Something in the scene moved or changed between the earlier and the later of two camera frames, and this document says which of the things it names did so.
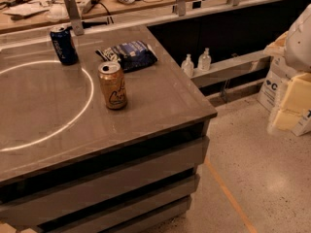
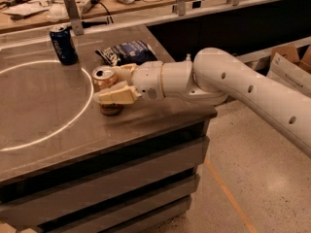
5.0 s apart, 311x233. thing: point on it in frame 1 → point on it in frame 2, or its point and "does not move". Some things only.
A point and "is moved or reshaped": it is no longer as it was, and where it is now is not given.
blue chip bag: (129, 55) does not move
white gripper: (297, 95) → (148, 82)
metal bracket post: (75, 14) does not move
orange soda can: (114, 84) is moved or reshaped
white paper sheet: (26, 9) does not move
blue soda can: (63, 42) does not move
